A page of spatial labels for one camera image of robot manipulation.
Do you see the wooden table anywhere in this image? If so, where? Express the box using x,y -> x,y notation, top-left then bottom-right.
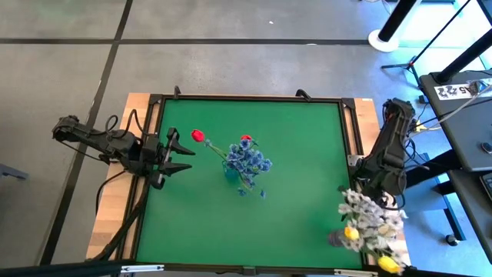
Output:
85,92 -> 412,271

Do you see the black table border frame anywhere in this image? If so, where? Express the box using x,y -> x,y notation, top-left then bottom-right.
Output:
115,85 -> 368,276

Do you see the purple glass vase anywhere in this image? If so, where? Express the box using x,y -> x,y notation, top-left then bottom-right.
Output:
327,229 -> 347,248

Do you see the blue flower bunch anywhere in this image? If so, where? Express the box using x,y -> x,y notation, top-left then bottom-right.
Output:
221,138 -> 274,200

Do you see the teal glass vase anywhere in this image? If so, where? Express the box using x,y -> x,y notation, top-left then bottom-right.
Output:
222,160 -> 242,182

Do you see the yellow tulip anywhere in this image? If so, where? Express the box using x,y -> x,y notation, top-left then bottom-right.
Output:
343,225 -> 361,242
376,255 -> 404,275

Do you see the black desk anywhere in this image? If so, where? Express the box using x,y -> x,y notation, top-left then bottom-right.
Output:
417,68 -> 492,173

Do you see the white flower bunch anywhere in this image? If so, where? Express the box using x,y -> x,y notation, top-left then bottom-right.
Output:
337,188 -> 409,255

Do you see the green table mat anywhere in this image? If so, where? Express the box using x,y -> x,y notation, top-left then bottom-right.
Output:
135,98 -> 364,270

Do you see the white paper label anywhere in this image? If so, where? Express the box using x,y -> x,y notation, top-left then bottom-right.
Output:
434,83 -> 479,102

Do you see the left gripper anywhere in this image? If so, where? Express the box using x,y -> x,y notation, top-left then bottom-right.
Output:
131,128 -> 197,191

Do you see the black tripod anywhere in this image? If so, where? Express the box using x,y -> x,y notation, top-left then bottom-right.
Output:
380,0 -> 473,85

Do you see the black pole white base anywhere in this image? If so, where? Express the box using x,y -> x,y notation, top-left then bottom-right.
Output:
367,0 -> 419,54

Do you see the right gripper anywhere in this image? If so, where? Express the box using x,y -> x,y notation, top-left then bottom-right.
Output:
354,164 -> 408,202

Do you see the aluminium extrusion bar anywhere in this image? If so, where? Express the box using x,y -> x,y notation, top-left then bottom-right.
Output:
0,259 -> 166,277

